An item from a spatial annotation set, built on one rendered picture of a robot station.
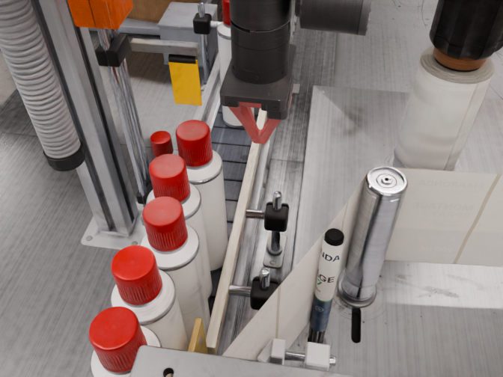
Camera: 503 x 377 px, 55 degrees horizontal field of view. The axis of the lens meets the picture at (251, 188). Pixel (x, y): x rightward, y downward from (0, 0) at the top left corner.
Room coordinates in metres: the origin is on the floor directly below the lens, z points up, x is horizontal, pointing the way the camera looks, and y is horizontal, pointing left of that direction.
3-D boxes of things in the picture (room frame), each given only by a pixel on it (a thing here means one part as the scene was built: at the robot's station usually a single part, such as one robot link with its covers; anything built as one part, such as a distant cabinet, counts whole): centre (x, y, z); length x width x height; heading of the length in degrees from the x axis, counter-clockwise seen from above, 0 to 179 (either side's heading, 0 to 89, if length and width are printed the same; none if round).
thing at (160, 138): (0.61, 0.15, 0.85); 0.03 x 0.03 x 0.03
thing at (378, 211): (0.31, -0.12, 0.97); 0.05 x 0.05 x 0.19
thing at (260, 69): (0.43, -0.01, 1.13); 0.10 x 0.07 x 0.07; 170
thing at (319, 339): (0.24, -0.07, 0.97); 0.02 x 0.02 x 0.19
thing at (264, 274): (0.29, 0.00, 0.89); 0.06 x 0.03 x 0.12; 80
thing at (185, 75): (0.43, 0.07, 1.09); 0.03 x 0.01 x 0.06; 80
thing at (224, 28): (0.63, 0.02, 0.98); 0.05 x 0.05 x 0.20
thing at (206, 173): (0.36, 0.05, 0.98); 0.05 x 0.05 x 0.20
